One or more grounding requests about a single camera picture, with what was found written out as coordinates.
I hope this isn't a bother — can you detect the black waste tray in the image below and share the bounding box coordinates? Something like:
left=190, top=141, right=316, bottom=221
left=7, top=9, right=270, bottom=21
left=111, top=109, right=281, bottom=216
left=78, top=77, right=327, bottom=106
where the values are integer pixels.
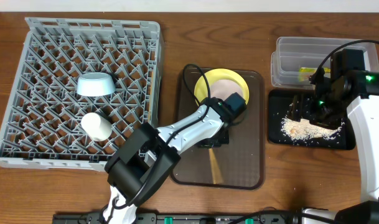
left=268, top=89, right=356, bottom=150

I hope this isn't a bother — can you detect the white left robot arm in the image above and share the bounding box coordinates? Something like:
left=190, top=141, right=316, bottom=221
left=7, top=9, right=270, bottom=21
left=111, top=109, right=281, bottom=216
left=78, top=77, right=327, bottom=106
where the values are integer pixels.
left=98, top=92, right=248, bottom=223

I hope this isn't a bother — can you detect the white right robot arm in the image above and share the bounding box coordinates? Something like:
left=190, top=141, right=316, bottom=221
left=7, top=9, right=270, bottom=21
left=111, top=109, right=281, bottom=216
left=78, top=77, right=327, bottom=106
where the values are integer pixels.
left=288, top=47, right=379, bottom=223

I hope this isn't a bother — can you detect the dark brown serving tray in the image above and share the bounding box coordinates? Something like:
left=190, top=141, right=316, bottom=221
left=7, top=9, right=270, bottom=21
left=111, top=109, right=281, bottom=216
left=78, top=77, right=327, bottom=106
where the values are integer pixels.
left=171, top=70, right=265, bottom=190

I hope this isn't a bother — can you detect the green snack wrapper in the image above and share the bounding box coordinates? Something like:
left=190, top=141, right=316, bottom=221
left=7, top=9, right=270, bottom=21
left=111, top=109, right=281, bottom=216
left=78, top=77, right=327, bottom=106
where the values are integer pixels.
left=298, top=67, right=317, bottom=82

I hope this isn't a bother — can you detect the clear plastic waste bin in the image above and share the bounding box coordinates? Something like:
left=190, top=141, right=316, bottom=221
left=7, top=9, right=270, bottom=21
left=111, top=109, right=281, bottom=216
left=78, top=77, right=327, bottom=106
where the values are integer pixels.
left=271, top=36, right=379, bottom=90

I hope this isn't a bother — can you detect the grey plastic dish rack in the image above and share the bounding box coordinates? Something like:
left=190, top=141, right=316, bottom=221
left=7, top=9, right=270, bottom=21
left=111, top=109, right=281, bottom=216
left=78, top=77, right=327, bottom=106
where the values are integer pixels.
left=0, top=17, right=164, bottom=171

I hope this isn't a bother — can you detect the yellow round plate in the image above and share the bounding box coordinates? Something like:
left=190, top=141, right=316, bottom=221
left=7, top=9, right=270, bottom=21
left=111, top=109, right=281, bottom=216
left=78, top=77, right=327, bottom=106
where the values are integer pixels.
left=194, top=68, right=250, bottom=106

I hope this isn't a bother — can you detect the white cup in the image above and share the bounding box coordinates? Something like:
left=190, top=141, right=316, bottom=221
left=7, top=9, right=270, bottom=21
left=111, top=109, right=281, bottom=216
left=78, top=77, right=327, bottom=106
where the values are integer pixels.
left=81, top=113, right=112, bottom=141

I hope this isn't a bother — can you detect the leftover cooked rice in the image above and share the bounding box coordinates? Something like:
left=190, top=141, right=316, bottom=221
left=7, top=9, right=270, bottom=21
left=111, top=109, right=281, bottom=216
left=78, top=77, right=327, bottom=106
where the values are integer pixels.
left=281, top=118, right=344, bottom=141

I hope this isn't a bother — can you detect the white bowl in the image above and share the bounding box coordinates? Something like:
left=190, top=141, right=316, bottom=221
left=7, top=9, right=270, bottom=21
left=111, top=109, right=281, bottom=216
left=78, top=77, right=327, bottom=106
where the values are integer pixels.
left=210, top=80, right=243, bottom=101

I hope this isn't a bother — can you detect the light blue bowl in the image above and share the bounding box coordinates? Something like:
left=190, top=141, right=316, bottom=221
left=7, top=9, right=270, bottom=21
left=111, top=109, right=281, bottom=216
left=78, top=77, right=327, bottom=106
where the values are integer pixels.
left=77, top=72, right=116, bottom=96

